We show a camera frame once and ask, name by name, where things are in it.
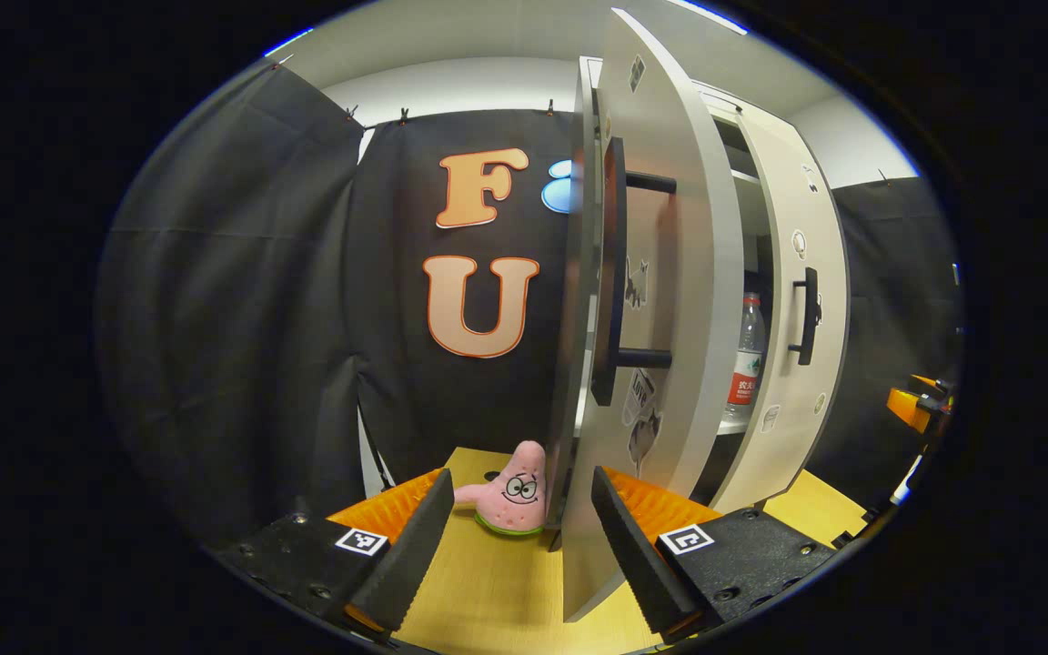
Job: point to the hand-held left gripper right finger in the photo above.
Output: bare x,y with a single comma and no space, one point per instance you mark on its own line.
633,555

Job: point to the ceiling light strip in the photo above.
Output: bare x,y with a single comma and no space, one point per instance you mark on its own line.
289,41
710,16

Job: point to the pink star plush toy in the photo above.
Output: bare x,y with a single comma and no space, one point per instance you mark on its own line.
510,496

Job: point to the black backdrop cloth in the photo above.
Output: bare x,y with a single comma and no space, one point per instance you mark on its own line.
233,318
888,291

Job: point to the white cabinet door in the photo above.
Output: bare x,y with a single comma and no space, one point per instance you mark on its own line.
688,273
788,428

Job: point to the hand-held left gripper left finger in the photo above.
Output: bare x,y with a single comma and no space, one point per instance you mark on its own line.
410,555

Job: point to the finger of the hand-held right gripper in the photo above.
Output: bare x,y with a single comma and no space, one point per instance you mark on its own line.
904,408
924,382

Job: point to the clear red label water bottle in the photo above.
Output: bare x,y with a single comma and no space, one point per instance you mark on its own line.
744,382

